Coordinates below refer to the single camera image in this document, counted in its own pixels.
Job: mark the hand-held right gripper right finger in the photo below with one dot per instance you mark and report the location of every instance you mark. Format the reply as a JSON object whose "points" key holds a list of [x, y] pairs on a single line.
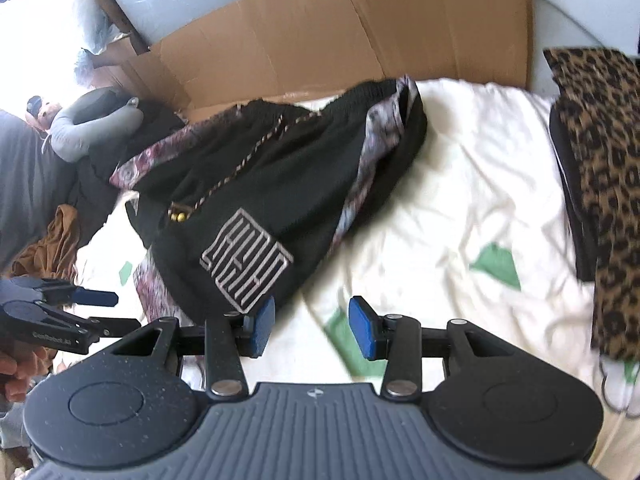
{"points": [[362, 327]]}

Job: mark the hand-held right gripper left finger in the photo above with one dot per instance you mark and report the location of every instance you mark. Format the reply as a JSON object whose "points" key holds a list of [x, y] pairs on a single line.
{"points": [[262, 327]]}

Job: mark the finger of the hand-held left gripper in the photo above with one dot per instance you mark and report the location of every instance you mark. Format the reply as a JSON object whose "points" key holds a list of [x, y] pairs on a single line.
{"points": [[117, 326], [95, 298]]}

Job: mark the black pants with bear print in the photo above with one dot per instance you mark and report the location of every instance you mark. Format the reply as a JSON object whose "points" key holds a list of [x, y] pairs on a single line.
{"points": [[280, 170]]}

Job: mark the person's left hand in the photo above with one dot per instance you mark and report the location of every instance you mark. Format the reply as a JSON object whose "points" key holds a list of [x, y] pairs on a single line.
{"points": [[20, 370]]}

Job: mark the brown cloth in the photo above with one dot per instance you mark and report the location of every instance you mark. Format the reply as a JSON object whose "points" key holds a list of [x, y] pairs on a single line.
{"points": [[55, 245]]}

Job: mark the grey cloth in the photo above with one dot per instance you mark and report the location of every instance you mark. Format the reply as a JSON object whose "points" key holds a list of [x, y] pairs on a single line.
{"points": [[25, 185]]}

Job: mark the grey neck pillow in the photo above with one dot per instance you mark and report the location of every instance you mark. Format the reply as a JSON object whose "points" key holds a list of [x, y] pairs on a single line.
{"points": [[75, 130]]}

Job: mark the white printed bedsheet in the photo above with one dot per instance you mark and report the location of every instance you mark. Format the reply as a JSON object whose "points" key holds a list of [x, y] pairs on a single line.
{"points": [[475, 185]]}

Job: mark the black cloth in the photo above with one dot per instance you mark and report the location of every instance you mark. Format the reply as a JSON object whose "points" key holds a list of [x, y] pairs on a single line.
{"points": [[150, 125]]}

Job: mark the plush toy with dark cap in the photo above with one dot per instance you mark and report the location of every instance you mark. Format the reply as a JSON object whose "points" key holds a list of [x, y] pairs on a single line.
{"points": [[40, 112]]}

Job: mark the brown cardboard sheet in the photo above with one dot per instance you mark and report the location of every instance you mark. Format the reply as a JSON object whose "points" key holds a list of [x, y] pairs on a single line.
{"points": [[350, 35]]}

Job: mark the leopard print garment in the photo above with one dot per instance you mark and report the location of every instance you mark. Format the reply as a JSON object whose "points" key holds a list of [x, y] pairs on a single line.
{"points": [[610, 160]]}

